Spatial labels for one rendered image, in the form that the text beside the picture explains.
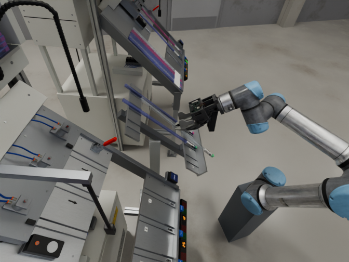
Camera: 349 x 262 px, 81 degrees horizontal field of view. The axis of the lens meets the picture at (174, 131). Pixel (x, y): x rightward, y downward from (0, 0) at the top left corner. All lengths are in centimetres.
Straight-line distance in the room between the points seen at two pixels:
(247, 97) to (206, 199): 121
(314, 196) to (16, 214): 88
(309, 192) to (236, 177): 118
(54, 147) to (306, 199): 86
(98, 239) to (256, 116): 85
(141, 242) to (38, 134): 49
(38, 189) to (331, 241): 199
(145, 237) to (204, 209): 102
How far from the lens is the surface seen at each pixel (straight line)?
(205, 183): 191
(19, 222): 60
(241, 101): 80
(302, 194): 92
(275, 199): 100
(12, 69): 70
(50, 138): 68
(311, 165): 249
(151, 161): 121
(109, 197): 115
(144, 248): 84
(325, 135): 92
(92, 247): 109
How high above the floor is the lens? 164
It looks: 47 degrees down
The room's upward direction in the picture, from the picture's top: 6 degrees clockwise
